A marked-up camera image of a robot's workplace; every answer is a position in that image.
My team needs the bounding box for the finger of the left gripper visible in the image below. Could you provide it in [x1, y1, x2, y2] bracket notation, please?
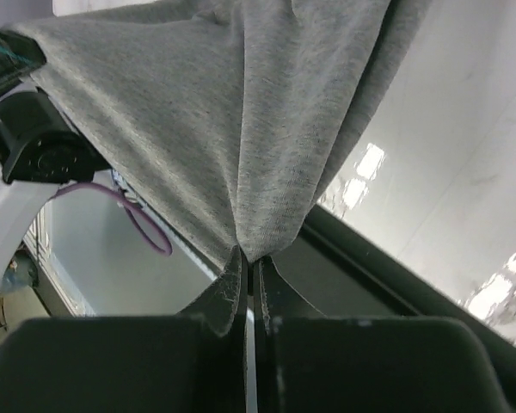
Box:
[0, 29, 46, 98]

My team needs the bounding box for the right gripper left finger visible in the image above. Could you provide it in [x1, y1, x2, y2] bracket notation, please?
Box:
[0, 248, 246, 412]

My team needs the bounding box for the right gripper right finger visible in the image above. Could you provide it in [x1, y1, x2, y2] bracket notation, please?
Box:
[253, 258, 511, 412]

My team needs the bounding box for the grey t-shirt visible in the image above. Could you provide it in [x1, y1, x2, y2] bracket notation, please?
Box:
[13, 1, 430, 267]

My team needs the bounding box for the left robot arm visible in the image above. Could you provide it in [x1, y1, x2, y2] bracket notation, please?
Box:
[0, 29, 110, 286]

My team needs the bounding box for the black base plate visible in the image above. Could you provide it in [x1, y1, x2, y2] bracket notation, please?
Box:
[124, 180, 516, 413]

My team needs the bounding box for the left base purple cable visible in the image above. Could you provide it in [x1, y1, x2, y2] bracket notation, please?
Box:
[53, 182, 174, 257]

